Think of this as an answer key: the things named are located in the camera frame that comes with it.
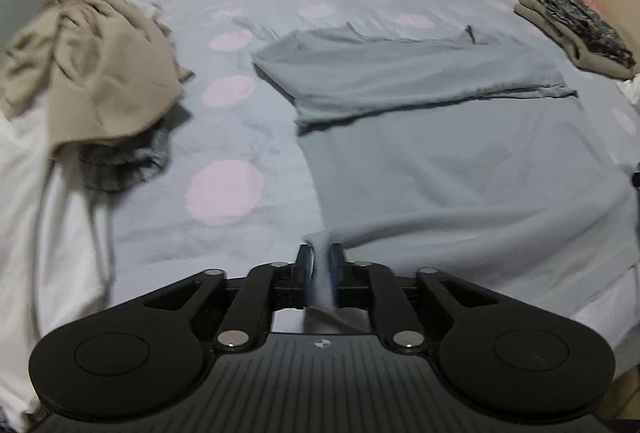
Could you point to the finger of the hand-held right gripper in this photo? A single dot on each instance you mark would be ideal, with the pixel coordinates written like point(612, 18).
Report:
point(636, 179)

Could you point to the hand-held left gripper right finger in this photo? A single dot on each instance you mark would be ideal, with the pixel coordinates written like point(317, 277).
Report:
point(340, 278)

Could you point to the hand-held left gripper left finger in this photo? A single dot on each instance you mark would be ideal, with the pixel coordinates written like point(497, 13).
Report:
point(300, 273)

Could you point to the grey long-sleeve shirt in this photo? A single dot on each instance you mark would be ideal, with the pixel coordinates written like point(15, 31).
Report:
point(450, 173)

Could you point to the small white cloth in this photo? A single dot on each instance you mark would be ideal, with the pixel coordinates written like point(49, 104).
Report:
point(631, 88)

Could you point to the folded beige fleece blanket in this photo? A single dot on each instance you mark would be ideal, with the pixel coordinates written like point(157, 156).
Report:
point(565, 40)

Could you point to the folded dark floral pants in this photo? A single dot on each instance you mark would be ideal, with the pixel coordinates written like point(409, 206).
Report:
point(580, 18)

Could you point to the polka dot bed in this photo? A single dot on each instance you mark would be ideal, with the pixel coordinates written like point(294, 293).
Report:
point(240, 113)

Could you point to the dark grey garment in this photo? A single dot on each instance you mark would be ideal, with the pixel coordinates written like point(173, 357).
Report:
point(120, 163)

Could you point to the white garment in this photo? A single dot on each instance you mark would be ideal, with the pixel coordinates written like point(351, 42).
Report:
point(30, 213)

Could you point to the beige garment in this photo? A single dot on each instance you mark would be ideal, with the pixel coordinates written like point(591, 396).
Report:
point(100, 63)

